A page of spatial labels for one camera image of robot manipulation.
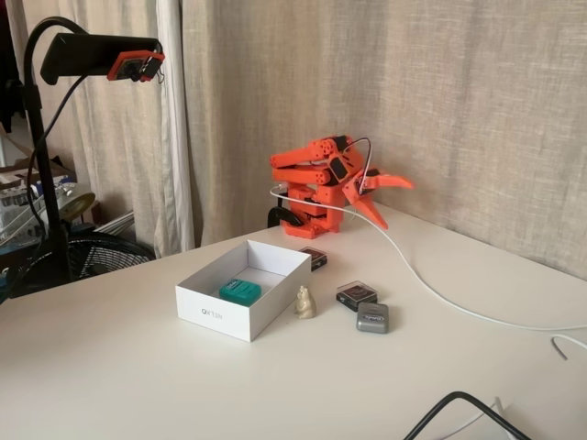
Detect orange gripper black servo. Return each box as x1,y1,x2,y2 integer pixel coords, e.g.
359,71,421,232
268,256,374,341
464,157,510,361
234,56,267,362
341,167,415,231

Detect teal green cube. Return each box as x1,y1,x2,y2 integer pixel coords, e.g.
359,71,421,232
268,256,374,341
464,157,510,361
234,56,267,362
218,277,262,307

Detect white cardboard box bin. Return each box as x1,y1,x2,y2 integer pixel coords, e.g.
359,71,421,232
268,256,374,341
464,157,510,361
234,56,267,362
174,238,313,344

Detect black small case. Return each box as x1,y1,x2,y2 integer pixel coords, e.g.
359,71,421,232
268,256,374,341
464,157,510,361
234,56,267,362
336,280,379,314
298,246,329,273

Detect black table clamp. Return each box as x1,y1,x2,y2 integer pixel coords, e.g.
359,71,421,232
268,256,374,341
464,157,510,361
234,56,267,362
267,206,304,228

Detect beige linen curtain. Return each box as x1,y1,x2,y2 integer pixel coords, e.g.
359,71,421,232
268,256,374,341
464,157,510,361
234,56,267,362
181,0,587,281

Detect grey small floss box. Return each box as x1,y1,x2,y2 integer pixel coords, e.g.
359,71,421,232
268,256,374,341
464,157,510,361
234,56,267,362
355,302,390,334

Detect beige bear figurine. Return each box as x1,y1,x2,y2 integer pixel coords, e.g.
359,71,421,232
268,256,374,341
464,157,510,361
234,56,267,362
293,284,317,320

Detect black floor fan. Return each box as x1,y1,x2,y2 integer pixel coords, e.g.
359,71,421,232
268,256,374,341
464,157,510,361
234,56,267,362
27,230,157,283

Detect black gooseneck stand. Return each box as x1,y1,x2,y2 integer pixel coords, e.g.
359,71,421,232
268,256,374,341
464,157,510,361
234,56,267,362
7,16,93,299

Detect brown cardboard box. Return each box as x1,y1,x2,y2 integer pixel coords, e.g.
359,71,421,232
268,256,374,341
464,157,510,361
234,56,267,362
0,158,77,196

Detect dark hanging clothes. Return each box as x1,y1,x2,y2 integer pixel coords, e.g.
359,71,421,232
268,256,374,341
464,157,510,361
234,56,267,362
0,0,24,134

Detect robot servo wire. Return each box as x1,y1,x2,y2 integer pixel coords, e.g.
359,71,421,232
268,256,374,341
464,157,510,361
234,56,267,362
343,137,374,196

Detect thick black cable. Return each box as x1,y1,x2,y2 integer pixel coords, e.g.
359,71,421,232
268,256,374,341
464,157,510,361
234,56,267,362
403,390,533,440

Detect long white cable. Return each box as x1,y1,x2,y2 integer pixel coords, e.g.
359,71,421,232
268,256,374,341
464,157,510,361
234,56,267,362
269,182,587,332

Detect grey cable end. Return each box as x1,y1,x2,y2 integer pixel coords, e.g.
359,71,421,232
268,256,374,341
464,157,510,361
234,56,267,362
551,335,587,360

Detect thin white cable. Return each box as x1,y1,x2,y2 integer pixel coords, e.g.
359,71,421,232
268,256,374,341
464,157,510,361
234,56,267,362
439,397,504,440

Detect overhead camera on black stand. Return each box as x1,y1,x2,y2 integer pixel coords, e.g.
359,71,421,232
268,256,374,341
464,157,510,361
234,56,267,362
13,0,203,260

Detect orange framed camera module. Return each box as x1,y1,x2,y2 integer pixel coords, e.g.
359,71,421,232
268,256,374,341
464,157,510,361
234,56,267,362
106,49,166,84

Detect black camera holder bar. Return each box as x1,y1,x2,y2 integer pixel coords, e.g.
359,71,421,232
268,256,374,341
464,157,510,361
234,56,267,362
39,32,164,85

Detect black camera cable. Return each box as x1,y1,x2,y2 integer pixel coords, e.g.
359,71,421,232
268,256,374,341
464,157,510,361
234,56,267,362
4,72,88,294

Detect white wire rack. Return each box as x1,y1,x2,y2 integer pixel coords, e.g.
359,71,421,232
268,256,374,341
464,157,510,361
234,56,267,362
0,182,47,251

